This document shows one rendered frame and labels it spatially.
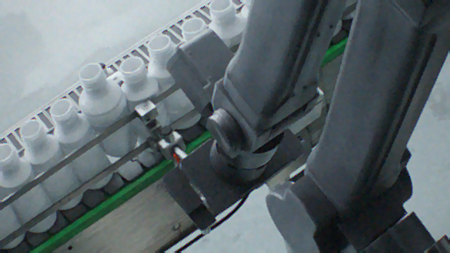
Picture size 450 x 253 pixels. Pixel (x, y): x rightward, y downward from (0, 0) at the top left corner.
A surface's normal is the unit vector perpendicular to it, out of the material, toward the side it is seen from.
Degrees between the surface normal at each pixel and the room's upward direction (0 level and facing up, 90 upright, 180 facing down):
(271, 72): 91
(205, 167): 32
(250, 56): 88
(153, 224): 90
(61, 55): 0
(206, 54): 27
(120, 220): 90
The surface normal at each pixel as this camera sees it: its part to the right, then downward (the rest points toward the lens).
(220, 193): 0.14, -0.33
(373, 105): -0.76, 0.58
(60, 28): -0.22, -0.68
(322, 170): -0.80, 0.39
